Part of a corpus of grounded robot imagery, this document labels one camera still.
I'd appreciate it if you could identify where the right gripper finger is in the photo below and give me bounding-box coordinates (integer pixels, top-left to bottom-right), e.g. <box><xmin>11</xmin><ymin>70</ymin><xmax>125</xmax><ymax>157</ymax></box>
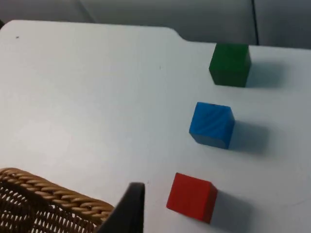
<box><xmin>96</xmin><ymin>182</ymin><xmax>146</xmax><ymax>233</ymax></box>

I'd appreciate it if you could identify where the red cube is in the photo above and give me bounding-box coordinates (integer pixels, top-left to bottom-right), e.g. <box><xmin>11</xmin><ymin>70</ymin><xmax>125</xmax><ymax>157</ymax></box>
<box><xmin>166</xmin><ymin>172</ymin><xmax>218</xmax><ymax>224</ymax></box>

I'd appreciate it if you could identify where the brown wicker basket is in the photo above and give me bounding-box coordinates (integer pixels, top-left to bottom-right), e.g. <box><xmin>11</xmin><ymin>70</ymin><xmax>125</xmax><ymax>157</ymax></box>
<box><xmin>0</xmin><ymin>167</ymin><xmax>115</xmax><ymax>233</ymax></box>

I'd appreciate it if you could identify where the blue cube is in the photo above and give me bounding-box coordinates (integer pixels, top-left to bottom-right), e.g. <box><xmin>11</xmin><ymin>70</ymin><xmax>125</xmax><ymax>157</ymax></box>
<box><xmin>189</xmin><ymin>101</ymin><xmax>236</xmax><ymax>150</ymax></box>

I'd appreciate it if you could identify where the green cube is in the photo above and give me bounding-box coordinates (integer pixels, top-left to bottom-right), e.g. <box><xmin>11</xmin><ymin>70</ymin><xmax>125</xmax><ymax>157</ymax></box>
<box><xmin>208</xmin><ymin>42</ymin><xmax>252</xmax><ymax>88</ymax></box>

